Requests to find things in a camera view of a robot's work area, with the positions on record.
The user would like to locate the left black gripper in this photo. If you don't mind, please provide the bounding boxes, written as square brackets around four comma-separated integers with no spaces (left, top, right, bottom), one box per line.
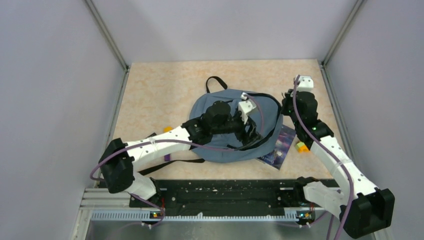
[212,110,263,146]

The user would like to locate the blue grey backpack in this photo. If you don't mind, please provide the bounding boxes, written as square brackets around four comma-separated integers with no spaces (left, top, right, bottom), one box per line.
[188,76,283,164]

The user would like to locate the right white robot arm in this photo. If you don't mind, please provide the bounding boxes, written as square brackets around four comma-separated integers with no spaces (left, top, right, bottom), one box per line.
[282,89,395,239]

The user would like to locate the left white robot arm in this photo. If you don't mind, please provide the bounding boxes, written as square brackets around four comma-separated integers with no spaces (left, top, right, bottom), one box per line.
[97,98,260,207]

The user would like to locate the dark purple galaxy book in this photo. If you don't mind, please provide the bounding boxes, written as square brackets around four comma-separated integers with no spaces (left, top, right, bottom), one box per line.
[257,124,296,170]

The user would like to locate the colourful block stack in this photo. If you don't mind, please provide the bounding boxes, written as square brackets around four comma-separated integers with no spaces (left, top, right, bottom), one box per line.
[295,141,310,153]

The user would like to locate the yellow grey eraser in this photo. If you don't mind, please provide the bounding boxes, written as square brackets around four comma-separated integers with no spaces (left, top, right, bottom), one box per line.
[163,126,173,133]

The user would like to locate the purple black highlighter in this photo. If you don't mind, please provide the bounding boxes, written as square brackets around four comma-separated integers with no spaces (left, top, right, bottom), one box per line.
[164,154,172,162]

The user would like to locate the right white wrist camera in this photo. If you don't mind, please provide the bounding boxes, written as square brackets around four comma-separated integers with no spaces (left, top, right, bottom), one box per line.
[294,75,314,92]

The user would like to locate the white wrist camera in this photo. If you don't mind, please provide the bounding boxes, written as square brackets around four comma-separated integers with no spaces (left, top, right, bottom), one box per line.
[294,75,314,92]
[237,92,257,125]

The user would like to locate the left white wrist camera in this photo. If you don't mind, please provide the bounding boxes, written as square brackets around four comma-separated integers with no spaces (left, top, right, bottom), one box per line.
[237,92,257,125]

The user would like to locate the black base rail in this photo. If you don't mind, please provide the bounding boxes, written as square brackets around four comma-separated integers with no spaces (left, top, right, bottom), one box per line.
[129,179,316,224]

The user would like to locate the right aluminium frame post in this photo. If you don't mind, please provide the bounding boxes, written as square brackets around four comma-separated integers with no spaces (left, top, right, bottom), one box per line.
[321,0,367,68]

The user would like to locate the aluminium frame post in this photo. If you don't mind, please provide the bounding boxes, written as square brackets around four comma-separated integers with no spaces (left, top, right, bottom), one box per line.
[321,0,367,68]
[82,0,129,72]

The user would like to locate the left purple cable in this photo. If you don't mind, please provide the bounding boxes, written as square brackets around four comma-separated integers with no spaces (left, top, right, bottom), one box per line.
[90,93,266,229]

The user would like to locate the left aluminium frame post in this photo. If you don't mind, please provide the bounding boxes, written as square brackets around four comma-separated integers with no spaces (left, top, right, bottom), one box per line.
[82,0,129,72]

